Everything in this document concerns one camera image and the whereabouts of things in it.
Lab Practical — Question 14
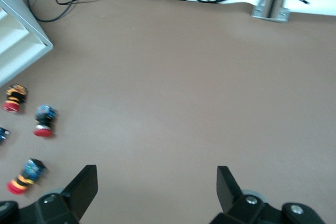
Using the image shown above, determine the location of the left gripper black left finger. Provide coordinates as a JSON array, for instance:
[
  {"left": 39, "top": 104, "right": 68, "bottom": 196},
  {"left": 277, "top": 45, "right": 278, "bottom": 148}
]
[{"left": 0, "top": 165, "right": 98, "bottom": 224}]

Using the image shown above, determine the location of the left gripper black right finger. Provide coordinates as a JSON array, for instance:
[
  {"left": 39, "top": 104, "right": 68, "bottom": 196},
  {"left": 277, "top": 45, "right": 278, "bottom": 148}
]
[{"left": 209, "top": 165, "right": 326, "bottom": 224}]

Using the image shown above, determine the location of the orange-striped emergency button, green contact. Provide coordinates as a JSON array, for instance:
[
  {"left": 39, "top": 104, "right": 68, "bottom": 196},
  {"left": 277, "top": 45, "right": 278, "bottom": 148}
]
[{"left": 6, "top": 157, "right": 49, "bottom": 195}]

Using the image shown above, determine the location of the red emergency button, black collar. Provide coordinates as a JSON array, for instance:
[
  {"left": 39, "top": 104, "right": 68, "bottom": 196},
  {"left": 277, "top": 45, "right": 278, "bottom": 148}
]
[{"left": 0, "top": 126, "right": 12, "bottom": 146}]

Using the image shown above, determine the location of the orange-striped emergency button, brown contact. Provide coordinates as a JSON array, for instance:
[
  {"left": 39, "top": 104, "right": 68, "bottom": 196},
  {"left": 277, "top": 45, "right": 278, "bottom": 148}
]
[{"left": 2, "top": 83, "right": 29, "bottom": 114}]

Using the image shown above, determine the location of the white ribbed plastic bin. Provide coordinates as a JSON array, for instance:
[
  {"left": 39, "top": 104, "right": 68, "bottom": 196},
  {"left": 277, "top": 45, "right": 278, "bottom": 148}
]
[{"left": 0, "top": 0, "right": 54, "bottom": 88}]

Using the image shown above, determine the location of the red emergency button, silver ring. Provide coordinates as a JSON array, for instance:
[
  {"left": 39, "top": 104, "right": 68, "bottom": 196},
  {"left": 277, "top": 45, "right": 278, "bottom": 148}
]
[{"left": 33, "top": 104, "right": 58, "bottom": 138}]

